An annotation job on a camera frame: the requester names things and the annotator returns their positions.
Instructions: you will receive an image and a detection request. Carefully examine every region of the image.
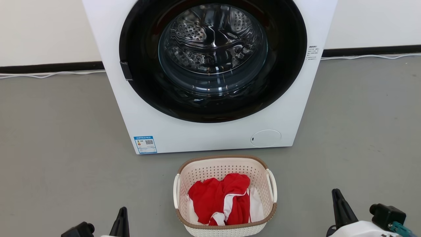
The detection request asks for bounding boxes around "teal camera cable connector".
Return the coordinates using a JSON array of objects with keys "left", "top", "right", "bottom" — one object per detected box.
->
[{"left": 388, "top": 221, "right": 416, "bottom": 237}]

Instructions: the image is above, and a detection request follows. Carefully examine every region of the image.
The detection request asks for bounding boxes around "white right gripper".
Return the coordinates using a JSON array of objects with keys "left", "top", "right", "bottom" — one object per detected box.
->
[{"left": 329, "top": 189, "right": 400, "bottom": 237}]

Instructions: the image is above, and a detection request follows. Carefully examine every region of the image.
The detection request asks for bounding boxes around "red and white garment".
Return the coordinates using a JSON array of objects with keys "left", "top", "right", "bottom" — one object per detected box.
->
[{"left": 187, "top": 173, "right": 264, "bottom": 226}]

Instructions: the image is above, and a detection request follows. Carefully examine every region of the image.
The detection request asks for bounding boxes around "black round washing machine door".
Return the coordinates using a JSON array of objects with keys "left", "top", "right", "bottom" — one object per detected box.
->
[{"left": 119, "top": 0, "right": 308, "bottom": 123}]

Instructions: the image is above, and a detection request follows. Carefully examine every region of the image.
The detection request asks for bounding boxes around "black door latch handle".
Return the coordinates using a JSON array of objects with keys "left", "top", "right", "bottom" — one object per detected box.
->
[{"left": 120, "top": 61, "right": 133, "bottom": 81}]

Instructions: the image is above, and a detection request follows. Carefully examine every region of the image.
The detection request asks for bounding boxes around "black baseboard strip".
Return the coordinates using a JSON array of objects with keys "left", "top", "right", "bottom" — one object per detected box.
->
[
  {"left": 0, "top": 61, "right": 105, "bottom": 74},
  {"left": 322, "top": 45, "right": 421, "bottom": 57}
]

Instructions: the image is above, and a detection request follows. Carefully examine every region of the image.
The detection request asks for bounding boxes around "white floor cable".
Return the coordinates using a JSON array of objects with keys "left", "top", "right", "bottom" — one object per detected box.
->
[
  {"left": 0, "top": 70, "right": 106, "bottom": 79},
  {"left": 321, "top": 53, "right": 421, "bottom": 61}
]

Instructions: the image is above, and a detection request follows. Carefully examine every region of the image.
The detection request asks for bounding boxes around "white washing machine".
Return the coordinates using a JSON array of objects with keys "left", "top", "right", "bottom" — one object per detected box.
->
[{"left": 82, "top": 0, "right": 338, "bottom": 154}]

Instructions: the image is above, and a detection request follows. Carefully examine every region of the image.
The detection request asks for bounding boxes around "white text sticker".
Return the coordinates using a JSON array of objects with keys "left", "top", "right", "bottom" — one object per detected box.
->
[{"left": 306, "top": 45, "right": 320, "bottom": 61}]

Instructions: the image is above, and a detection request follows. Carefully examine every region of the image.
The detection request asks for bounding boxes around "blue energy label sticker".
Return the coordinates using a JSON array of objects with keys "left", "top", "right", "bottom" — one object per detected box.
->
[{"left": 134, "top": 136, "right": 158, "bottom": 154}]

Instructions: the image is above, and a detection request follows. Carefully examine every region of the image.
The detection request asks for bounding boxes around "white plastic laundry basket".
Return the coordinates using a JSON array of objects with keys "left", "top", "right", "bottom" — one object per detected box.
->
[{"left": 173, "top": 155, "right": 278, "bottom": 237}]

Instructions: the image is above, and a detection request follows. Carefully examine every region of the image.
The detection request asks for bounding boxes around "round white filter cover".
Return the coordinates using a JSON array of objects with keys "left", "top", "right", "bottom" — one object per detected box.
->
[{"left": 251, "top": 129, "right": 282, "bottom": 147}]

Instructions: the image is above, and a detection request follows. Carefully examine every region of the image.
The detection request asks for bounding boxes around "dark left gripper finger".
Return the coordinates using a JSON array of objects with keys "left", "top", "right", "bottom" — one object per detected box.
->
[{"left": 110, "top": 207, "right": 130, "bottom": 237}]

